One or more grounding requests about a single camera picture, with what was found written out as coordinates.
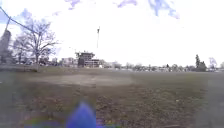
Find dark conifer tree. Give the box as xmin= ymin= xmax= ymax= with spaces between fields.
xmin=194 ymin=54 xmax=208 ymax=73

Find building under construction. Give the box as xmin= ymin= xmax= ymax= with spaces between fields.
xmin=75 ymin=51 xmax=102 ymax=69

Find tall construction crane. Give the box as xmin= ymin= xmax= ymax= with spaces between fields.
xmin=95 ymin=26 xmax=101 ymax=51

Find overhead wires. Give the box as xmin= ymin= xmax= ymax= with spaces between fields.
xmin=0 ymin=5 xmax=40 ymax=36

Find large bare tree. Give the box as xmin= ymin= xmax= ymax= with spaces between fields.
xmin=12 ymin=18 xmax=61 ymax=71

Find distant row of trees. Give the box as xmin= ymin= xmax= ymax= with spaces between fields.
xmin=99 ymin=60 xmax=224 ymax=73

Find patchy grass field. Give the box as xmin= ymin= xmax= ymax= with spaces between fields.
xmin=0 ymin=65 xmax=224 ymax=128

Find grey tower building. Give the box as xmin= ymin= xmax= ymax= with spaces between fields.
xmin=0 ymin=29 xmax=13 ymax=65

